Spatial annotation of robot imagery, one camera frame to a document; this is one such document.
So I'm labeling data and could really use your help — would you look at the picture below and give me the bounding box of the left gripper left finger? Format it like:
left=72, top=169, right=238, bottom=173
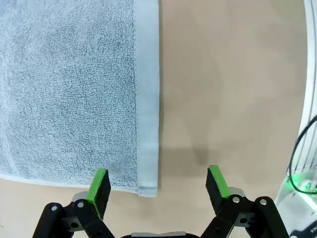
left=36, top=168, right=114, bottom=238

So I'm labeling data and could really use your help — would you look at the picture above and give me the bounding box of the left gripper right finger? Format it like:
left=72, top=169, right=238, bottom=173
left=200, top=165, right=289, bottom=238

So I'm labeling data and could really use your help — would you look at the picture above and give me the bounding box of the light blue terry towel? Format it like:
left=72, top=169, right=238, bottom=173
left=0, top=0, right=160, bottom=198

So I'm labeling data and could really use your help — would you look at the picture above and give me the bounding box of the thin black cable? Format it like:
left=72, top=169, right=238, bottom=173
left=287, top=118, right=317, bottom=194

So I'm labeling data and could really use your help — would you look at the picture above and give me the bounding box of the aluminium frame rail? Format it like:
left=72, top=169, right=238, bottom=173
left=286, top=0, right=317, bottom=174

